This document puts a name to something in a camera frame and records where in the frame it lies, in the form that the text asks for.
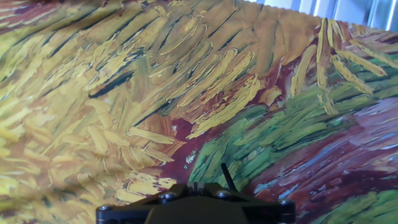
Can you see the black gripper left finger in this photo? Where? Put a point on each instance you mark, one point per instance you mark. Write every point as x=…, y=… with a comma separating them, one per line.
x=124, y=214

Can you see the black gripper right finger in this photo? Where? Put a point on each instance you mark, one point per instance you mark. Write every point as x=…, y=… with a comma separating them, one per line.
x=270, y=214

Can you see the painted wheat field cloth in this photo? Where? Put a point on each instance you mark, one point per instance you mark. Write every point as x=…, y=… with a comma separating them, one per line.
x=124, y=93

